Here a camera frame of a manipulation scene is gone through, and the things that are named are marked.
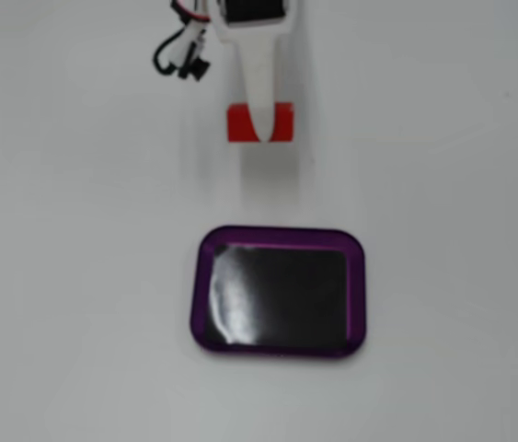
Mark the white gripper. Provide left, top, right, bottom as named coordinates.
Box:
left=212, top=0, right=300, bottom=143

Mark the red cube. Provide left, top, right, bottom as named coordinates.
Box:
left=226, top=102, right=296, bottom=144

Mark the black tray mat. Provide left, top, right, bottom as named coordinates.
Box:
left=206, top=243, right=350, bottom=347

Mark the purple metal tray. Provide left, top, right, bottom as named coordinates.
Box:
left=189, top=224, right=368, bottom=363

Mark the red and white wire bundle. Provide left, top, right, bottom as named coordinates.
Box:
left=170, top=0, right=212, bottom=65

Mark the black cable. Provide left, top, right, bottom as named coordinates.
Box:
left=151, top=0, right=213, bottom=82

